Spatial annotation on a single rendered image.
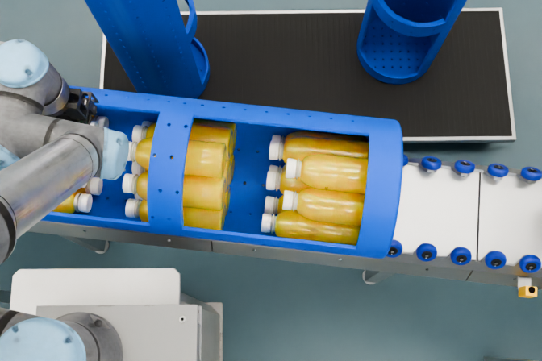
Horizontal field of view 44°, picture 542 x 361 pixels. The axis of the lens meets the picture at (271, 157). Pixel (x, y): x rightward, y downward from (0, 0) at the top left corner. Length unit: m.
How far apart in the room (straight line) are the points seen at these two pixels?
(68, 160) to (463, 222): 0.96
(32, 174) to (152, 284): 0.53
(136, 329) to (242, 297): 1.24
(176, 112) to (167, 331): 0.41
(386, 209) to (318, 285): 1.22
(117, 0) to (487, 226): 1.03
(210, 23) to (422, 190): 1.26
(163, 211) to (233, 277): 1.18
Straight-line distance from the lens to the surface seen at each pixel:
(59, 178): 0.87
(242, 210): 1.49
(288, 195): 1.33
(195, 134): 1.36
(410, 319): 2.48
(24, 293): 1.37
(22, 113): 1.06
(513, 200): 1.63
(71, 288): 1.34
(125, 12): 1.77
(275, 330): 2.43
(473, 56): 2.59
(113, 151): 0.99
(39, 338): 1.04
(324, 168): 1.28
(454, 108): 2.50
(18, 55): 1.07
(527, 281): 1.63
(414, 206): 1.56
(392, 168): 1.25
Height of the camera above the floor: 2.43
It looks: 75 degrees down
